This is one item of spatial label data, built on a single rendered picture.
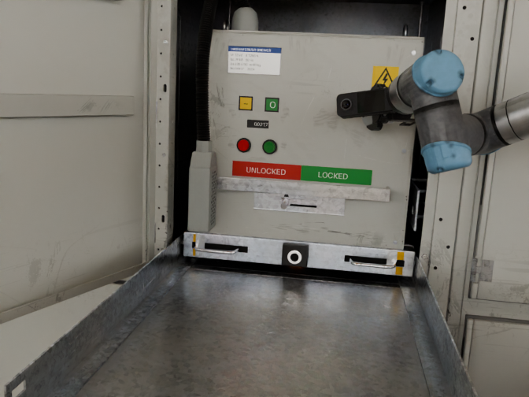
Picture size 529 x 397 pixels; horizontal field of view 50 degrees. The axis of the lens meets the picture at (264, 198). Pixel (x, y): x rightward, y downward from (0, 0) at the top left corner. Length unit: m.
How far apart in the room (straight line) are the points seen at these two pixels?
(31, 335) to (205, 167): 0.64
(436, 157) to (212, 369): 0.49
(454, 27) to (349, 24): 0.81
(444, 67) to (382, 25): 1.09
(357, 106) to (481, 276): 0.47
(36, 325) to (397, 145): 0.97
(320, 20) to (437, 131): 1.15
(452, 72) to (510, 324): 0.63
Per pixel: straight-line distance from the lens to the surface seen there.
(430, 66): 0.94
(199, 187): 1.22
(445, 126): 0.95
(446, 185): 1.27
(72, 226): 1.20
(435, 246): 1.30
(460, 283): 1.33
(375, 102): 1.10
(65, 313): 1.48
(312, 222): 1.31
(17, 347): 1.59
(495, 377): 1.41
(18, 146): 1.10
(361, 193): 1.26
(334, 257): 1.32
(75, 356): 0.91
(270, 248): 1.33
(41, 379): 0.83
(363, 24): 2.03
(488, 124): 1.05
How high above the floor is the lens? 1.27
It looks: 11 degrees down
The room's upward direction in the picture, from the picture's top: 3 degrees clockwise
